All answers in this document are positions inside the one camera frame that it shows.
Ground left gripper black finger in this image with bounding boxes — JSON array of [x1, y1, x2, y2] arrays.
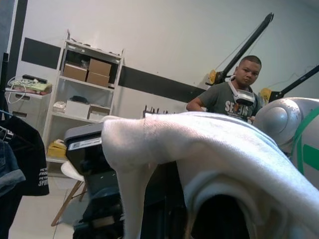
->
[[64, 121, 125, 239]]

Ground white t-shirt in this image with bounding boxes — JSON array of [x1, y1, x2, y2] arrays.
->
[[102, 112, 319, 239]]

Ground white chair with wooden legs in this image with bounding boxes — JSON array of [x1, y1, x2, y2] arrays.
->
[[51, 160, 88, 227]]

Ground yellow packet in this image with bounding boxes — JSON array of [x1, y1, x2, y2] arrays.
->
[[47, 139, 67, 157]]

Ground white box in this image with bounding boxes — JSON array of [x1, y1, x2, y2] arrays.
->
[[65, 99, 90, 120]]

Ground black printed t-shirt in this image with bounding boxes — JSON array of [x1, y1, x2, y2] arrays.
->
[[0, 114, 50, 196]]

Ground white metal shelving unit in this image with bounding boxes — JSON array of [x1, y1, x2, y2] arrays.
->
[[42, 29, 125, 170]]

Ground blue denim shorts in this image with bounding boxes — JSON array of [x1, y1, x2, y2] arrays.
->
[[0, 139, 27, 197]]

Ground brown cardboard box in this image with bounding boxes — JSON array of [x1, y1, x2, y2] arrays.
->
[[63, 62, 88, 82], [88, 58, 112, 77], [86, 71, 110, 88]]

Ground white drawer cabinet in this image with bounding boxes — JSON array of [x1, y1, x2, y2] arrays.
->
[[4, 87, 50, 130]]

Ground light green cloth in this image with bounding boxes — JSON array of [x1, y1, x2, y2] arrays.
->
[[12, 81, 53, 95]]

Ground person in grey shirt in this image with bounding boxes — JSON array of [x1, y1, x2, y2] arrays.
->
[[186, 55, 264, 125]]

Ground white VR headset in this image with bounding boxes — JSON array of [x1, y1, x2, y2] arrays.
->
[[228, 79, 256, 105]]

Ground black stand pole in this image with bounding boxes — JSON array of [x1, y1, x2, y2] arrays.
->
[[215, 12, 275, 78], [271, 64, 319, 100]]

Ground white wire hanger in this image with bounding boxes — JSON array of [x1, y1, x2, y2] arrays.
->
[[0, 125, 15, 141]]

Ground yellow strap bundle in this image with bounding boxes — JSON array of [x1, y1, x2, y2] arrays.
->
[[205, 69, 221, 87], [259, 87, 274, 104]]

